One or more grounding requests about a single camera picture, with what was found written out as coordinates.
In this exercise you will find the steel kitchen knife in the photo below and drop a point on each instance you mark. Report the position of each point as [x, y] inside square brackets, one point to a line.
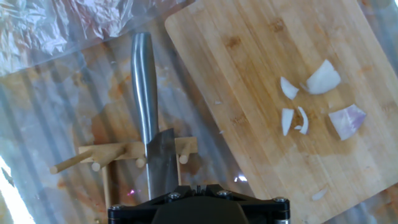
[144, 87]

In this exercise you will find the bamboo cutting board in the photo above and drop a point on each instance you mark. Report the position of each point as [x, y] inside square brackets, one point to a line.
[248, 93]

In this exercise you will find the marble pattern plastic sheet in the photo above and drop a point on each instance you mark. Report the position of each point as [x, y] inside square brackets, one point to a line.
[46, 109]

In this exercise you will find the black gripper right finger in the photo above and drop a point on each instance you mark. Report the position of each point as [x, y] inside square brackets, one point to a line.
[267, 213]

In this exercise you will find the wooden peg rack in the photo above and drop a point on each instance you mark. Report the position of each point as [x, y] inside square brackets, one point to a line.
[124, 151]

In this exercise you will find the curved white onion sliver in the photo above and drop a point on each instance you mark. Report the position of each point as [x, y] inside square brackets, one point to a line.
[304, 119]

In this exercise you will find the crumpled clear plastic bag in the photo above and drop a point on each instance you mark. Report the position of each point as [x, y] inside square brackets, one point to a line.
[46, 31]

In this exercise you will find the large white onion piece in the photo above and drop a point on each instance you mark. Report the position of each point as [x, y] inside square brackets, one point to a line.
[323, 79]

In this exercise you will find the small white onion wedge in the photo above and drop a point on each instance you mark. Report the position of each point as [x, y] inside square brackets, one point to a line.
[288, 88]
[287, 121]

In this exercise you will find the tiny onion scrap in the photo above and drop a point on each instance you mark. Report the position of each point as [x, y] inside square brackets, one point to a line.
[319, 194]

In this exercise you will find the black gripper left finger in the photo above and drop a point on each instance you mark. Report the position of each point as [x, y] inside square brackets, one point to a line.
[133, 214]

